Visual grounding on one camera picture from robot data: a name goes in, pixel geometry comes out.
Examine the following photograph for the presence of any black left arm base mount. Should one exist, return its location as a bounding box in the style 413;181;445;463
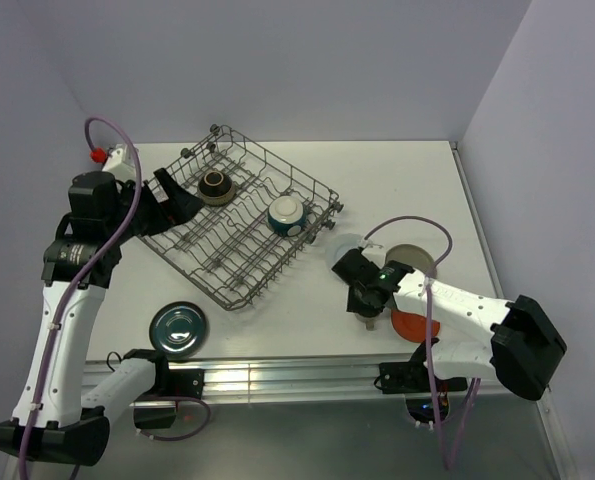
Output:
106;349;205;431

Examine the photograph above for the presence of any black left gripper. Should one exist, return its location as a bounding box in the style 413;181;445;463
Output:
105;167;203;244

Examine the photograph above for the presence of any brown bowl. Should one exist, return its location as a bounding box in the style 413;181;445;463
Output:
197;170;236;207

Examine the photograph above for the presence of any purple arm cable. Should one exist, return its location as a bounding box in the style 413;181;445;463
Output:
364;215;481;472
19;117;142;480

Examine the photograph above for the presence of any grey round plate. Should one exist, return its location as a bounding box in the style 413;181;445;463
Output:
385;244;435;273

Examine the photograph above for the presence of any grey ceramic mug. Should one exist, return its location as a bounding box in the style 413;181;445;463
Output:
354;313;381;332

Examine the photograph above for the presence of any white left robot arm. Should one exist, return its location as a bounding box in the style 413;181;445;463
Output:
0;169;204;466

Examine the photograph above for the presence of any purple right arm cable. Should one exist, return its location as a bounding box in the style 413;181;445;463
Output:
364;215;481;472

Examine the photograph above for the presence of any dark teal plate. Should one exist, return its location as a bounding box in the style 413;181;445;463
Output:
149;301;210;360

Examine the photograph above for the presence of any aluminium table edge rail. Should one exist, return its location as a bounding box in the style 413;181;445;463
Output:
26;355;553;406

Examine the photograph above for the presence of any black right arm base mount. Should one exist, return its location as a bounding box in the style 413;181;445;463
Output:
373;362;469;426

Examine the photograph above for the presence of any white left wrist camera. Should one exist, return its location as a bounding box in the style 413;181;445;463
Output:
89;144;136;181

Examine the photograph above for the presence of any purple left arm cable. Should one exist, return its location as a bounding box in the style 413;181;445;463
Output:
19;117;142;480

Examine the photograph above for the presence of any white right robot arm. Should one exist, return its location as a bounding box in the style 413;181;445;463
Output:
332;248;567;401

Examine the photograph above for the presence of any light blue scalloped plate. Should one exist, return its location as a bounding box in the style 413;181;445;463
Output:
325;233;363;265

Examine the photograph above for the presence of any orange round plate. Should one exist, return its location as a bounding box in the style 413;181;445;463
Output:
391;310;427;344

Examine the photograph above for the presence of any grey wire dish rack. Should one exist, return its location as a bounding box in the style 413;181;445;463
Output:
142;124;344;311

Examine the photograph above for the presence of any teal bowl cream inside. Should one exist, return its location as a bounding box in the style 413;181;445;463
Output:
267;195;306;237

